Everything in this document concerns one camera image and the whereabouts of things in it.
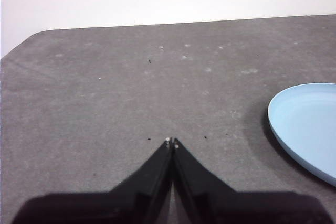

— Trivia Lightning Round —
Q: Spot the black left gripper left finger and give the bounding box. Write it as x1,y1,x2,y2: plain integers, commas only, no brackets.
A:
12,137,173,224

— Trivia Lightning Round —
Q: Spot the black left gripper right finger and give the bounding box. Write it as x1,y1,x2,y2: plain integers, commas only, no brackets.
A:
173,137,329,224

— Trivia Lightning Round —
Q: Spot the blue round plate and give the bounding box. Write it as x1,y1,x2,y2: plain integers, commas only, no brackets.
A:
267,82,336,187

